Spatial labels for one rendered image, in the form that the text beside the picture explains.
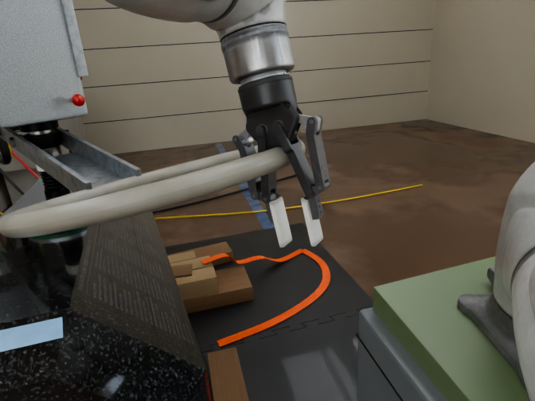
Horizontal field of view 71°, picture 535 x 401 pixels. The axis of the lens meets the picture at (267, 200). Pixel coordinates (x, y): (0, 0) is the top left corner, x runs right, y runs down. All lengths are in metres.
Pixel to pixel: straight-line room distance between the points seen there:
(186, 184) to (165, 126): 5.74
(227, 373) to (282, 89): 1.26
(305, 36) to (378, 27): 1.25
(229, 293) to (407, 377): 1.52
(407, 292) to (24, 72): 1.02
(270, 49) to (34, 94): 0.79
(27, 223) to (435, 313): 0.59
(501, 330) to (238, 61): 0.51
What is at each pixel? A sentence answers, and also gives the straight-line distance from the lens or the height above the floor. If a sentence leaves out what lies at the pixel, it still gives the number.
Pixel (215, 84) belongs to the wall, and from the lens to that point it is 6.13.
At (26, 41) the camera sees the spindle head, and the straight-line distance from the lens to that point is 1.17.
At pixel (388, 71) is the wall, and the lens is 7.07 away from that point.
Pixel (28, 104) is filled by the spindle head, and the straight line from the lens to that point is 1.16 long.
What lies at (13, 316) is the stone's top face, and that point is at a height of 0.82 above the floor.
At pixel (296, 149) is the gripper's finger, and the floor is 1.13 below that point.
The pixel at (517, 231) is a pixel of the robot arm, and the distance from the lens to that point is 0.54.
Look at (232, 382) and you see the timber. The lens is 1.55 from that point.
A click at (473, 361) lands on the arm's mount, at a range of 0.63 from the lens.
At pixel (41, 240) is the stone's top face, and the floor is 0.82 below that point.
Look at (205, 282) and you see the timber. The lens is 2.02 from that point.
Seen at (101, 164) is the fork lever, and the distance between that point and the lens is 1.05.
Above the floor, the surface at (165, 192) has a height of 1.12.
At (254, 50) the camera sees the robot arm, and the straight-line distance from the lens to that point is 0.49.
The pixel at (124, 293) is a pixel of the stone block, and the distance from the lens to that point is 1.00.
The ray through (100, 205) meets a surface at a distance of 0.45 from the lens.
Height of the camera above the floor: 1.25
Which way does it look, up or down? 21 degrees down
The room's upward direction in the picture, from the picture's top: 4 degrees counter-clockwise
